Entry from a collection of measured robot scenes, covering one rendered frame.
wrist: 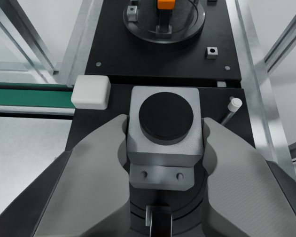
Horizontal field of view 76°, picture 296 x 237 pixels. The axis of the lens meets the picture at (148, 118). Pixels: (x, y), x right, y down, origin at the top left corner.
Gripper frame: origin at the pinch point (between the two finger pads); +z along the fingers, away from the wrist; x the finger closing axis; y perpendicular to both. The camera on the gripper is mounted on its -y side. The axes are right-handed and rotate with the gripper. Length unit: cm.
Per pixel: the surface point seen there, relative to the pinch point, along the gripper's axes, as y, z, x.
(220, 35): -3.0, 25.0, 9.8
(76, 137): 8.1, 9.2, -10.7
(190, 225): 11.8, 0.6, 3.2
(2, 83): 4.0, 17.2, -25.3
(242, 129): 6.9, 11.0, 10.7
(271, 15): -6, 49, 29
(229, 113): 1.1, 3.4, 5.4
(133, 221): 11.8, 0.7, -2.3
